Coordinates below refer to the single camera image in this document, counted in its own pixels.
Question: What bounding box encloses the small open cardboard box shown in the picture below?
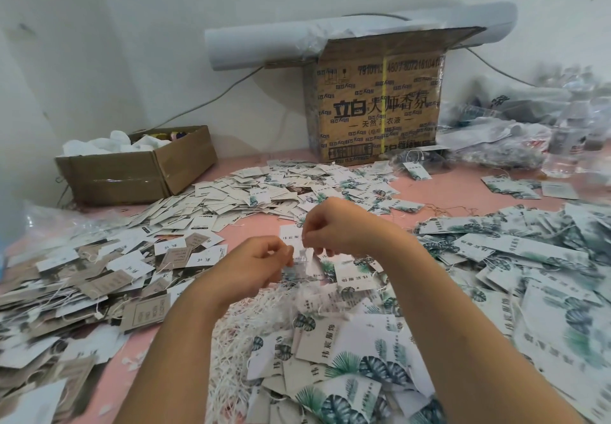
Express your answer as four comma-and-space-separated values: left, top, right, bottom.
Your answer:
54, 125, 218, 207

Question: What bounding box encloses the white roll in plastic wrap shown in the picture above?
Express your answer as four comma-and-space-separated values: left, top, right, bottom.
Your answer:
204, 1, 519, 71

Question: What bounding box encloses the heap of clear plastic bags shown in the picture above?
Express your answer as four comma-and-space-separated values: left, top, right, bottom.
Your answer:
434, 67, 611, 183

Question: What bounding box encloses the clear plastic bag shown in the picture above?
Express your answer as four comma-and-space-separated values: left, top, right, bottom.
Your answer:
19, 201, 97, 246

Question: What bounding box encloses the large printed cardboard box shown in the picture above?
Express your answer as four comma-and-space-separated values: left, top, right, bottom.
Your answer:
302, 26, 486, 166

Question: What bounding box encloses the pile of white strings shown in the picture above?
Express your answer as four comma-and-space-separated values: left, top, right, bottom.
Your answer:
205, 266, 316, 424

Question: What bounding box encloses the person's left forearm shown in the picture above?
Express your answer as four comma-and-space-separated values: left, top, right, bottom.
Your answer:
115, 295, 240, 424

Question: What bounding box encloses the person's right forearm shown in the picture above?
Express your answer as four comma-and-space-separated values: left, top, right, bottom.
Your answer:
377, 237, 586, 424

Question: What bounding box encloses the person's right hand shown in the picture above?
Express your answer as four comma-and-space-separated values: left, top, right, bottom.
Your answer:
302, 196, 416, 260

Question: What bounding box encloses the black cable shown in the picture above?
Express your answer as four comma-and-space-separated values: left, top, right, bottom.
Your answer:
143, 66, 263, 132

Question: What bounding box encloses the pile of green leaf tags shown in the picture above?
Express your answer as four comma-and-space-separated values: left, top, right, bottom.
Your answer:
241, 201, 611, 424

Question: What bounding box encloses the person's left hand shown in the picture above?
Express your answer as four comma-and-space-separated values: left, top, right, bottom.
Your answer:
191, 236, 295, 315

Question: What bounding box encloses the white crumpled material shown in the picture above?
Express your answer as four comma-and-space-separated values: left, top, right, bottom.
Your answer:
60, 129, 173, 157

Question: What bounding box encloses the pile of brown white tags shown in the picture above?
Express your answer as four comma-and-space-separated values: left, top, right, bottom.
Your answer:
0, 216, 228, 424

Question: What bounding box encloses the heap of small tags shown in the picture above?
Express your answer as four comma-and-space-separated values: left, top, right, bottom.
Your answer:
119, 161, 426, 227

